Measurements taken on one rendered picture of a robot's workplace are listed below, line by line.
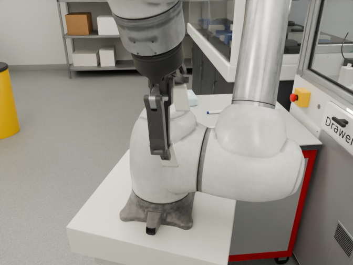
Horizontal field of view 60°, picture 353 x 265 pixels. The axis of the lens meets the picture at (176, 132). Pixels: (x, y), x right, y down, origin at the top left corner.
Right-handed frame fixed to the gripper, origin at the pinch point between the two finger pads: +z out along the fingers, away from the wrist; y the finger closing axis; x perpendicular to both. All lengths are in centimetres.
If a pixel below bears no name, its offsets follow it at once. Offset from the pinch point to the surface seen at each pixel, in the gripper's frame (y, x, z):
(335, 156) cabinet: -42, 47, 63
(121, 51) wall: -356, -192, 235
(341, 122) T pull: -43, 45, 44
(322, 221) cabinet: -27, 46, 90
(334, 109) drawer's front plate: -54, 45, 48
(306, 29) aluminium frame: -95, 37, 40
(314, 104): -67, 41, 59
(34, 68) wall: -309, -327, 231
